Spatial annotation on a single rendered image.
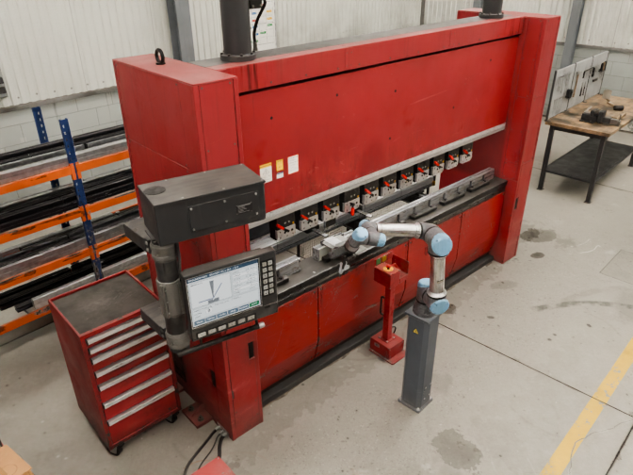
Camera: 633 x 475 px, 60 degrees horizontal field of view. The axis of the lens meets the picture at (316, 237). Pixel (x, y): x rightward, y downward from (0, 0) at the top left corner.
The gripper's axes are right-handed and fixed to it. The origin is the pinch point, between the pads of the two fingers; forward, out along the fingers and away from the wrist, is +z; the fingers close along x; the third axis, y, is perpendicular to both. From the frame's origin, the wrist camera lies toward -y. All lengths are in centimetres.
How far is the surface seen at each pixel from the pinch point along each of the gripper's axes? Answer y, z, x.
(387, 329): 79, 95, -22
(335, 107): 26, -29, 91
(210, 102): -70, -68, 64
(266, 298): -57, -24, -21
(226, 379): -61, 68, -33
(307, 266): 14, 58, 26
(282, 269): -9, 50, 24
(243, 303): -69, -24, -22
